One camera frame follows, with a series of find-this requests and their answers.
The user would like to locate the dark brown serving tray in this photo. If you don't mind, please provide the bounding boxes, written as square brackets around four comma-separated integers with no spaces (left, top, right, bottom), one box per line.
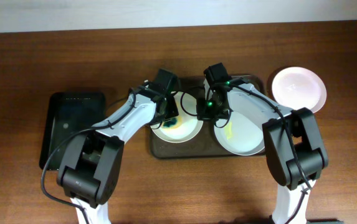
[149,74,265,159]

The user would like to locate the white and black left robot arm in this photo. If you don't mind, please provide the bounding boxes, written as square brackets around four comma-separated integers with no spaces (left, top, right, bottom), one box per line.
[57,86,178,223]

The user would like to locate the pale grey plate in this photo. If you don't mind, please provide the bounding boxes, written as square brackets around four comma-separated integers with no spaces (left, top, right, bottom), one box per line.
[214,112,264,156]

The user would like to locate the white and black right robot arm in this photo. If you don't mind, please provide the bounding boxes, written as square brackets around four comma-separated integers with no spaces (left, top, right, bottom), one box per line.
[196,82,328,223]

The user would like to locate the white plate back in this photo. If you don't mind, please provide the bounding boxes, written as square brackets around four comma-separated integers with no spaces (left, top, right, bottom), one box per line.
[151,91,203,143]

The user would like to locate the black water tray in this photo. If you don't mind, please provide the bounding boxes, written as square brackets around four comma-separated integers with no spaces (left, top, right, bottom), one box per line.
[39,91,106,169]

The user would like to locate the green and yellow sponge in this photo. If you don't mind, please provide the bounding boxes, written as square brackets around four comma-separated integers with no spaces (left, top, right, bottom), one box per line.
[162,116,181,129]

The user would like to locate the white plate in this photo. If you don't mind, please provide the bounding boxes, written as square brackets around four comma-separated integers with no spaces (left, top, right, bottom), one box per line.
[271,67,327,113]
[151,91,203,143]

